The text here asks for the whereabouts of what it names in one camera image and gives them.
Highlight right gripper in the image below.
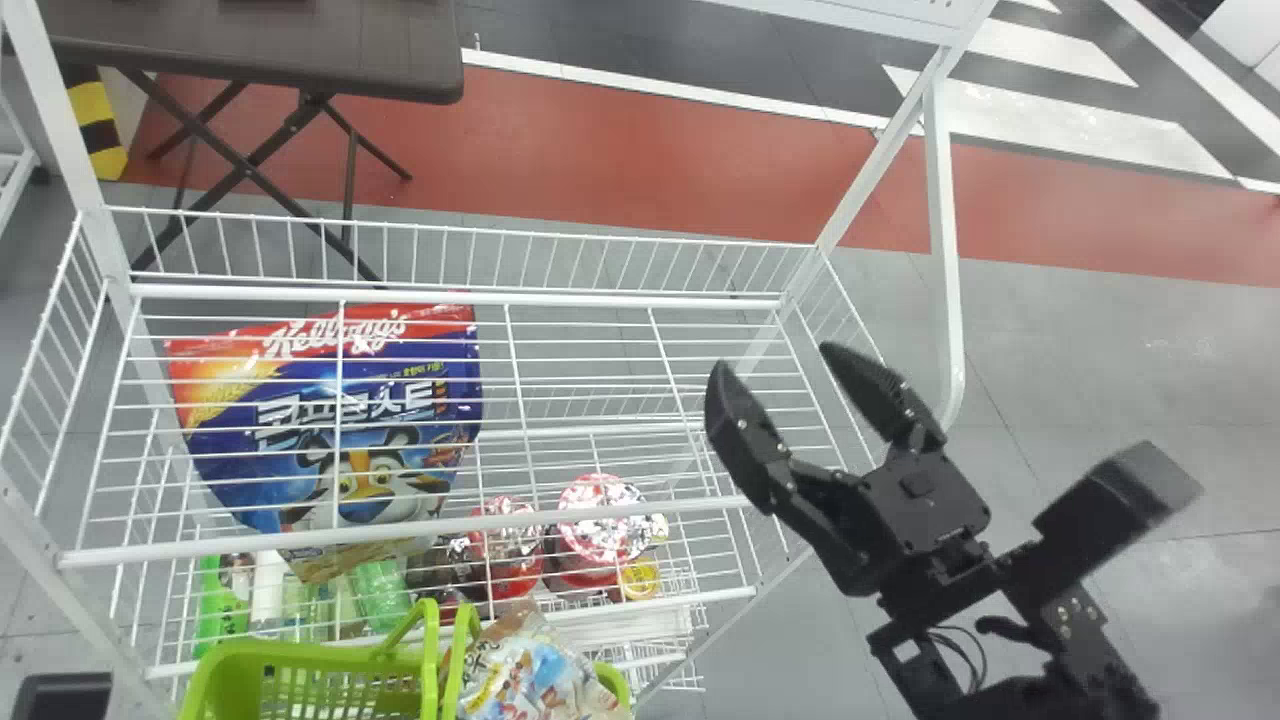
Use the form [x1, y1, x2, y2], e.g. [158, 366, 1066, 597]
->
[703, 342, 1001, 603]

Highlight yellow can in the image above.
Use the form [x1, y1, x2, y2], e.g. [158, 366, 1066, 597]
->
[618, 558, 663, 602]

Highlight red noodle cup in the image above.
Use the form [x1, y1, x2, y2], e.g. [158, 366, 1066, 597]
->
[544, 474, 671, 601]
[452, 495, 547, 605]

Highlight white snack packet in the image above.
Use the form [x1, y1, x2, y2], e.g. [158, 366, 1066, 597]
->
[455, 608, 633, 720]

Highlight blue cereal bag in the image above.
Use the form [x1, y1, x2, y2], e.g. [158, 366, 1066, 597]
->
[164, 300, 485, 584]

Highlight white bottle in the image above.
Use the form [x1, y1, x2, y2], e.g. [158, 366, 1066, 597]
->
[249, 548, 293, 633]

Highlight green basket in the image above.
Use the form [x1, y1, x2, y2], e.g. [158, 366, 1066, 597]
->
[189, 597, 633, 720]

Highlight dark folding side table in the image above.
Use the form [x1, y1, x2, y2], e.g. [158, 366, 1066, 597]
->
[38, 0, 467, 284]

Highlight white wire rack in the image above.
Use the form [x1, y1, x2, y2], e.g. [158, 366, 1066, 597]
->
[0, 0, 1001, 720]

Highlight yellow black striped post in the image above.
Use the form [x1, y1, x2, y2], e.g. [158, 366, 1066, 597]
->
[62, 64, 132, 182]

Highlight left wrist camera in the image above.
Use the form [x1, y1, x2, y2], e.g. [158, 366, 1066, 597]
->
[9, 672, 113, 720]

